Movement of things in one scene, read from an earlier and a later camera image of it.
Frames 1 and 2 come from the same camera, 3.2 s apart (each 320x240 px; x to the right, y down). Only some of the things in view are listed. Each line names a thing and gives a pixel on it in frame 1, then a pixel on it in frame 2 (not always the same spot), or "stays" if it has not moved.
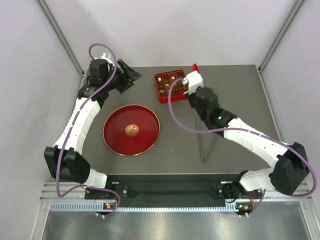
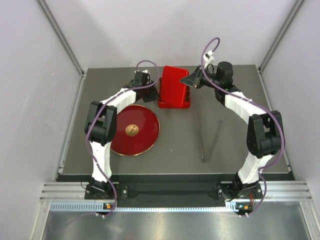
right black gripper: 190,97 → 193,79
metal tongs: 211,148 stays
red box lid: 195,67 → 173,91
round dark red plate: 131,130 stays
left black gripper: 131,75 → 153,95
